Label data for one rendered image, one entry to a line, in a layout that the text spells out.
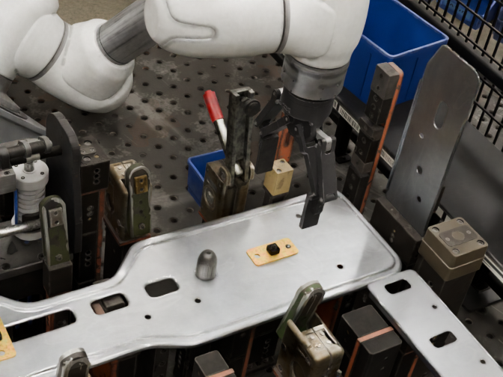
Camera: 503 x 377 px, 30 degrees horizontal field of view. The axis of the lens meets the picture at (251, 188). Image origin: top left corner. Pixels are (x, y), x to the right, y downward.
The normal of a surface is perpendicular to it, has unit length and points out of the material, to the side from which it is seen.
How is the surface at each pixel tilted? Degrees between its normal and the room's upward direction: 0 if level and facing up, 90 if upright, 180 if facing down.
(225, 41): 94
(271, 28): 79
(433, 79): 90
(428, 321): 0
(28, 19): 68
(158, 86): 0
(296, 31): 87
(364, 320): 0
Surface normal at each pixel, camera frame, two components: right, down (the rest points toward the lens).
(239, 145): 0.51, 0.50
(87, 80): -0.09, 0.74
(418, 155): -0.86, 0.23
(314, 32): 0.22, 0.65
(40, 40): 0.55, 0.30
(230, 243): 0.15, -0.75
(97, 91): 0.11, 0.87
